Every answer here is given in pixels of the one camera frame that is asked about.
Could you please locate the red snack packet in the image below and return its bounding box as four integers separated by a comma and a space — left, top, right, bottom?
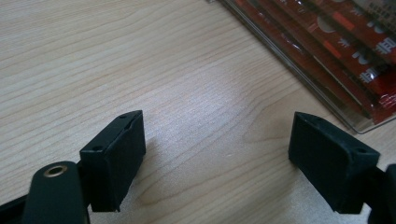
233, 0, 372, 119
306, 0, 396, 64
258, 0, 396, 125

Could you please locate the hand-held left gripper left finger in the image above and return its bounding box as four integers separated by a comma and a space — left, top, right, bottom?
79, 109, 147, 213

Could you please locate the clear plastic box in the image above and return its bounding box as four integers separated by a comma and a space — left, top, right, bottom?
205, 0, 396, 135

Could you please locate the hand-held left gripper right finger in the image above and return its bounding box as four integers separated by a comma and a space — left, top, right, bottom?
288, 111, 381, 215

